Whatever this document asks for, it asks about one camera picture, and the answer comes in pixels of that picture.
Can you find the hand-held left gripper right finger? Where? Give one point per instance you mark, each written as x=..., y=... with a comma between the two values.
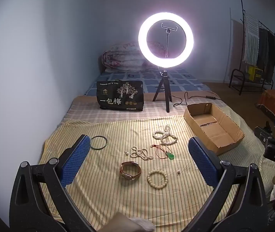
x=201, y=164

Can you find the folded floral quilt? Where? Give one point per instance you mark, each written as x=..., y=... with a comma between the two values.
x=118, y=58

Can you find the cardboard box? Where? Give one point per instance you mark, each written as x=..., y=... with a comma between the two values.
x=215, y=130

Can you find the metal phone holder clamp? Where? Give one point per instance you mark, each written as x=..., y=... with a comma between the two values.
x=168, y=31

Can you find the orange cloth covered furniture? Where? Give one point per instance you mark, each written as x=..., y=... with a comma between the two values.
x=273, y=101

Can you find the black printed snack bag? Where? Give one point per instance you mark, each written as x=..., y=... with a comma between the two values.
x=118, y=94

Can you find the person's beige clothing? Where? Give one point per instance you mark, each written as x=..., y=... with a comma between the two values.
x=127, y=223

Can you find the yellow striped cloth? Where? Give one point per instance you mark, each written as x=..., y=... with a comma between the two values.
x=108, y=198

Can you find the blue patterned bed sheet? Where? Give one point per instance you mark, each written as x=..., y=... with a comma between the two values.
x=181, y=79

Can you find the yellow box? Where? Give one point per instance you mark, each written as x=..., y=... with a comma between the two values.
x=255, y=73

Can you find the black metal clothes rack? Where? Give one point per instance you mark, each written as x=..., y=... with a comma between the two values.
x=242, y=14

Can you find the black tripod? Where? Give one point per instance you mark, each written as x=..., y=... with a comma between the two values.
x=164, y=87

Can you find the dark hanging garment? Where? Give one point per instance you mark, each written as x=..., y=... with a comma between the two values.
x=271, y=55

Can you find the green bangle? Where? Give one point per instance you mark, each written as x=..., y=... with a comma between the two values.
x=99, y=148

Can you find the white striped hanging garment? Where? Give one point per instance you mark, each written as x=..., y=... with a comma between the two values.
x=251, y=41

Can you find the grey hanging garment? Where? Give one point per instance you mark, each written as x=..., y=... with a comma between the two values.
x=262, y=48

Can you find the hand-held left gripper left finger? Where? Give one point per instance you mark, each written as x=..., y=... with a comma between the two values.
x=75, y=159

